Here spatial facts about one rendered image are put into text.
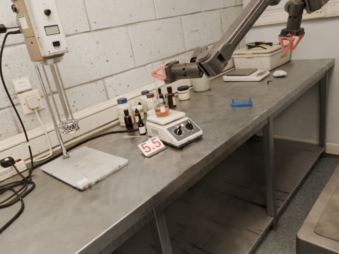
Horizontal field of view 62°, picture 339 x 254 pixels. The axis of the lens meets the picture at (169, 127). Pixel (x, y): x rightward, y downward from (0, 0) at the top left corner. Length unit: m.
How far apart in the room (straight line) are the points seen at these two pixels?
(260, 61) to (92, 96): 1.19
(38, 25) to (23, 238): 0.57
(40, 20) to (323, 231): 1.20
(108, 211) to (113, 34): 0.97
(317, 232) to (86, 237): 0.86
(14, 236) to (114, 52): 0.98
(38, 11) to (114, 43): 0.66
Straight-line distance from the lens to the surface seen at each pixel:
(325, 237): 1.26
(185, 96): 1.63
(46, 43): 0.93
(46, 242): 0.79
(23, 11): 0.97
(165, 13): 1.81
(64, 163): 1.15
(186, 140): 1.06
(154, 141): 1.07
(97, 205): 0.84
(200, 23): 2.06
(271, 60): 2.10
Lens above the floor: 1.19
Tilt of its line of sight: 20 degrees down
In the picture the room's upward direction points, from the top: 10 degrees counter-clockwise
